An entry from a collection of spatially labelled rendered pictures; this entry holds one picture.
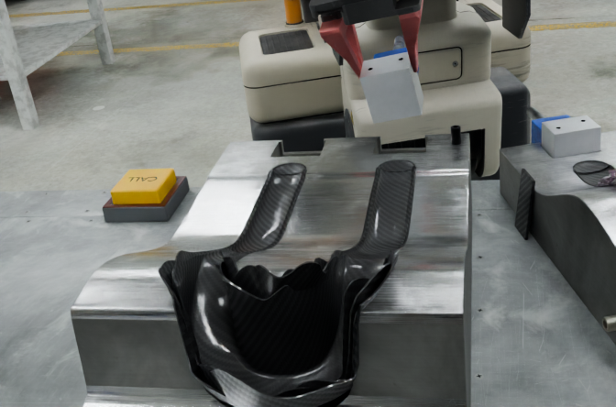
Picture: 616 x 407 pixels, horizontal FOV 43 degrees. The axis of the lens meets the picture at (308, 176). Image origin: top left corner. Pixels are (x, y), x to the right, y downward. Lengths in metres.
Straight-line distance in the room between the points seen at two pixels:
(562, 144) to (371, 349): 0.42
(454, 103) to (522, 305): 0.52
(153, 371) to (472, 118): 0.76
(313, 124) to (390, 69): 0.71
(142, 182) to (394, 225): 0.37
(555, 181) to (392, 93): 0.18
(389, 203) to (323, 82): 0.74
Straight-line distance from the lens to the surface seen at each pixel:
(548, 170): 0.83
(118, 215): 0.95
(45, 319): 0.81
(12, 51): 3.78
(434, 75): 1.20
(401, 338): 0.50
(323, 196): 0.73
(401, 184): 0.75
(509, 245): 0.81
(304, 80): 1.43
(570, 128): 0.86
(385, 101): 0.78
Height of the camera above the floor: 1.22
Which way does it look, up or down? 25 degrees down
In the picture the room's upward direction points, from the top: 8 degrees counter-clockwise
